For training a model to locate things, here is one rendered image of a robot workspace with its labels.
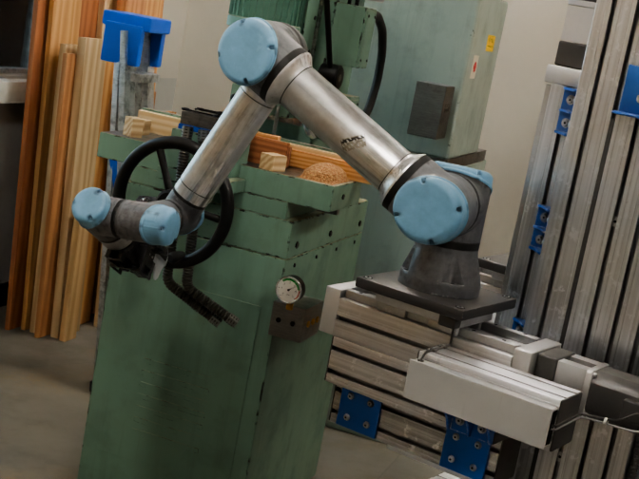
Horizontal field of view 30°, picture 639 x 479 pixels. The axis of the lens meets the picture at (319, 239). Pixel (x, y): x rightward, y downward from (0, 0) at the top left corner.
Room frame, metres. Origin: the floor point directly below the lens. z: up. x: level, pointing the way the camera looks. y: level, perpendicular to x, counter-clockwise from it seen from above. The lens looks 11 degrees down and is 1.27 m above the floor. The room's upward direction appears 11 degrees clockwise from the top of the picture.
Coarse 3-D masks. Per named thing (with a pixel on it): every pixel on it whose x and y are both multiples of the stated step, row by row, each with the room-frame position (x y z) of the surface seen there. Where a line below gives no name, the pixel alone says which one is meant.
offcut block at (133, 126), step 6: (126, 120) 2.82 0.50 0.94; (132, 120) 2.80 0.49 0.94; (138, 120) 2.81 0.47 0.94; (144, 120) 2.82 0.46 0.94; (126, 126) 2.82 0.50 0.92; (132, 126) 2.80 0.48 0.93; (138, 126) 2.82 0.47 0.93; (126, 132) 2.82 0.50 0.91; (132, 132) 2.81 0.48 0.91; (138, 132) 2.82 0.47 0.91
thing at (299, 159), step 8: (296, 152) 2.82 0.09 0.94; (304, 152) 2.81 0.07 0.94; (296, 160) 2.82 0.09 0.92; (304, 160) 2.81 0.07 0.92; (312, 160) 2.81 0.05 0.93; (320, 160) 2.80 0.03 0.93; (328, 160) 2.79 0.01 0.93; (336, 160) 2.79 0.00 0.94; (304, 168) 2.81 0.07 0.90; (344, 168) 2.78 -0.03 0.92; (352, 168) 2.78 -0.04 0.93; (352, 176) 2.77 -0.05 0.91; (360, 176) 2.77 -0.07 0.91
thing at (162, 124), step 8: (144, 112) 2.97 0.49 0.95; (152, 112) 2.97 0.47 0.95; (152, 120) 2.96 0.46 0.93; (160, 120) 2.96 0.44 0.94; (168, 120) 2.95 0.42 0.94; (176, 120) 2.94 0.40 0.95; (152, 128) 2.96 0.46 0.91; (160, 128) 2.95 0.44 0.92; (168, 128) 2.95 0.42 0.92; (296, 144) 2.85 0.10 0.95; (312, 152) 2.83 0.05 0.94; (320, 152) 2.82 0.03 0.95; (328, 152) 2.82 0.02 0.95
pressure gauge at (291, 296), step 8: (280, 280) 2.58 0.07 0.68; (288, 280) 2.58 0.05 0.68; (296, 280) 2.57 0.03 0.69; (280, 288) 2.58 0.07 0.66; (288, 288) 2.58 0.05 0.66; (296, 288) 2.57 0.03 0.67; (304, 288) 2.59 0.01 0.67; (280, 296) 2.58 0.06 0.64; (288, 296) 2.58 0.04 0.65; (296, 296) 2.57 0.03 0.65; (288, 304) 2.60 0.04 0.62
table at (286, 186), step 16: (112, 144) 2.80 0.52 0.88; (128, 144) 2.78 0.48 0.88; (144, 160) 2.77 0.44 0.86; (160, 176) 2.65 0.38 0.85; (240, 176) 2.69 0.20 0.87; (256, 176) 2.68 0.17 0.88; (272, 176) 2.67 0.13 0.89; (288, 176) 2.66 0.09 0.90; (256, 192) 2.68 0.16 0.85; (272, 192) 2.67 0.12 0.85; (288, 192) 2.66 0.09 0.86; (304, 192) 2.64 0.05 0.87; (320, 192) 2.63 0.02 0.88; (336, 192) 2.64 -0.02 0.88; (352, 192) 2.76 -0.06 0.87; (320, 208) 2.63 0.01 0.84; (336, 208) 2.66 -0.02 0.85
